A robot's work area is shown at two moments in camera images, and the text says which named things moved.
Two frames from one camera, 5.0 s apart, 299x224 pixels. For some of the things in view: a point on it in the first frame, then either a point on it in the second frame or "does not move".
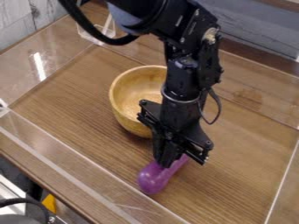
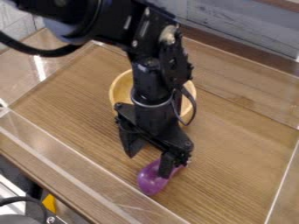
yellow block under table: [50, 202] does not move
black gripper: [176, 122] → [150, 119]
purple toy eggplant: [154, 176] does not move
